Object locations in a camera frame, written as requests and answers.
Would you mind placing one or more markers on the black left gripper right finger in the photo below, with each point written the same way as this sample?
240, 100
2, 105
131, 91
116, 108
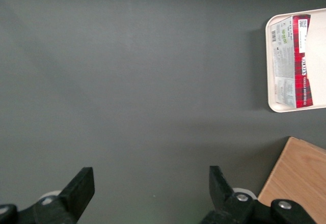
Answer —
224, 193

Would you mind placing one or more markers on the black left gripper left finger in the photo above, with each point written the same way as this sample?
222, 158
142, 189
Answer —
76, 192

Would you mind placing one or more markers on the red tartan cookie box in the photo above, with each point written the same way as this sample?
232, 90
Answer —
293, 61

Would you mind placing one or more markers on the white plastic tray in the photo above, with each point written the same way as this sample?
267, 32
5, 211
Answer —
317, 56

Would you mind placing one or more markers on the light wooden board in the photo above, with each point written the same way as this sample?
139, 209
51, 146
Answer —
298, 175

